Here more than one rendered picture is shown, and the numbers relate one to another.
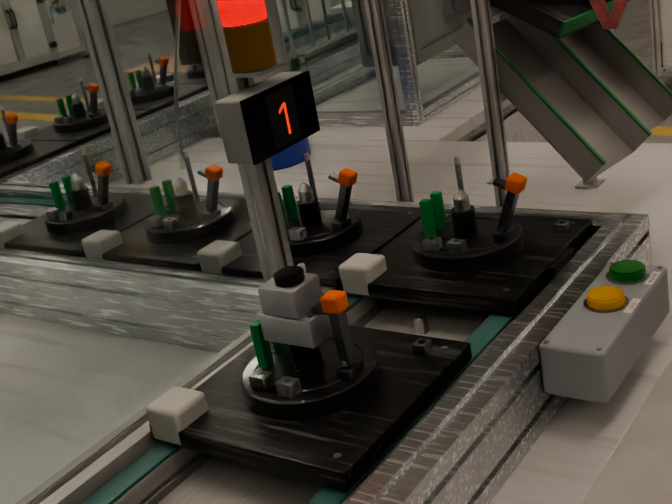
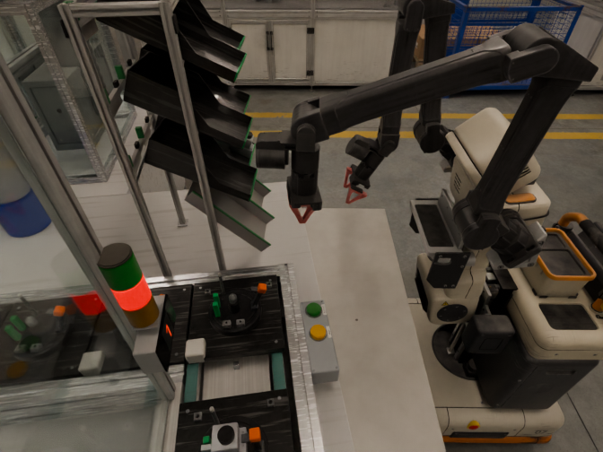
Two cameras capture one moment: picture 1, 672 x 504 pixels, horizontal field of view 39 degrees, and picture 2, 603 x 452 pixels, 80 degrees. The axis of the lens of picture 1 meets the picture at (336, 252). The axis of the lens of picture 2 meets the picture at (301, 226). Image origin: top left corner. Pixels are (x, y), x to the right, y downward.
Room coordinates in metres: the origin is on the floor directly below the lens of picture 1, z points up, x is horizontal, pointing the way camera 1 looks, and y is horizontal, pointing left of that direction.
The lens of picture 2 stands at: (0.61, 0.12, 1.79)
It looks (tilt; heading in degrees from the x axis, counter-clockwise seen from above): 42 degrees down; 314
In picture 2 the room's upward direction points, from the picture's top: straight up
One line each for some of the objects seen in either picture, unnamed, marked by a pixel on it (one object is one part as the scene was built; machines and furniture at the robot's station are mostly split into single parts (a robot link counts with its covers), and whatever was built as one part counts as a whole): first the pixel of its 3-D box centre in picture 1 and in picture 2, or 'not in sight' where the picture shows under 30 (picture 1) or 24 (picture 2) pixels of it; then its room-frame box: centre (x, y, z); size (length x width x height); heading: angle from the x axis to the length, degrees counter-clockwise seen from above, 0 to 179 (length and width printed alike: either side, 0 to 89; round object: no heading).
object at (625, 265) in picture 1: (627, 274); (313, 310); (0.98, -0.32, 0.96); 0.04 x 0.04 x 0.02
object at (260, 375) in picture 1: (261, 380); not in sight; (0.83, 0.10, 1.00); 0.02 x 0.01 x 0.02; 52
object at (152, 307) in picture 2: (250, 45); (140, 307); (1.05, 0.05, 1.28); 0.05 x 0.05 x 0.05
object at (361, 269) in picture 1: (463, 218); (233, 303); (1.12, -0.17, 1.01); 0.24 x 0.24 x 0.13; 52
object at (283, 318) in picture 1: (287, 302); (222, 441); (0.87, 0.06, 1.06); 0.08 x 0.04 x 0.07; 51
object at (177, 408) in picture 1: (178, 415); not in sight; (0.85, 0.19, 0.97); 0.05 x 0.05 x 0.04; 52
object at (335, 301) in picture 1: (334, 328); (252, 440); (0.83, 0.02, 1.04); 0.04 x 0.02 x 0.08; 52
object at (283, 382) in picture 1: (288, 386); not in sight; (0.81, 0.07, 1.00); 0.02 x 0.01 x 0.02; 52
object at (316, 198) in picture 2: not in sight; (304, 181); (1.04, -0.35, 1.35); 0.10 x 0.07 x 0.07; 141
